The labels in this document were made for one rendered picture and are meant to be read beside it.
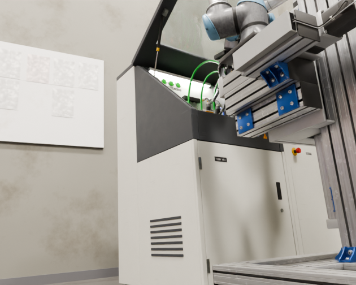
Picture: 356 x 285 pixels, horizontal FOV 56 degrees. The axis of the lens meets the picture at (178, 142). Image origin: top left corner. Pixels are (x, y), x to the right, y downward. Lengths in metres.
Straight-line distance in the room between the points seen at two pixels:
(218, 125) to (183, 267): 0.73
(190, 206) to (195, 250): 0.20
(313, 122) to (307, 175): 1.04
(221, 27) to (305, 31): 0.48
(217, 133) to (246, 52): 0.67
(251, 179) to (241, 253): 0.39
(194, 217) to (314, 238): 0.87
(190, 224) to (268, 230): 0.47
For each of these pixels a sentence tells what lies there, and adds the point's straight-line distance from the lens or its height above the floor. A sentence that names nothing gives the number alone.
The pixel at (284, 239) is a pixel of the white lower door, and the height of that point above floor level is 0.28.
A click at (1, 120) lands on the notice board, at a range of 3.48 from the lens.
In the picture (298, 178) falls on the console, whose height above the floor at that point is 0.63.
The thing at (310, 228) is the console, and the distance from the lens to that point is 2.20.
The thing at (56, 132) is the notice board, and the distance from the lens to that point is 3.49.
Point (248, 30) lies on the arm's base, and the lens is 1.43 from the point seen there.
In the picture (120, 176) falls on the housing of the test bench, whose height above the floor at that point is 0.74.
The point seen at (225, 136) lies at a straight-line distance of 1.79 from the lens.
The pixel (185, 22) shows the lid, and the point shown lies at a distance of 2.31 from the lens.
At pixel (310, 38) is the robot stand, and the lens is 1.10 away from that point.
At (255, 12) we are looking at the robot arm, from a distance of 1.47.
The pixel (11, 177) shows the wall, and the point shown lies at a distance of 3.37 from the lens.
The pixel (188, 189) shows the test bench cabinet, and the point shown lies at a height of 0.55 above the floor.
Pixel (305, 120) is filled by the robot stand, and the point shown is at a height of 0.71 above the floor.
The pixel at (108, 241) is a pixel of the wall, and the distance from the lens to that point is 3.46.
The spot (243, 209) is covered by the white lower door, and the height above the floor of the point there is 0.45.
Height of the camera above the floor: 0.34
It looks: 15 degrees up
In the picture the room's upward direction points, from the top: 4 degrees counter-clockwise
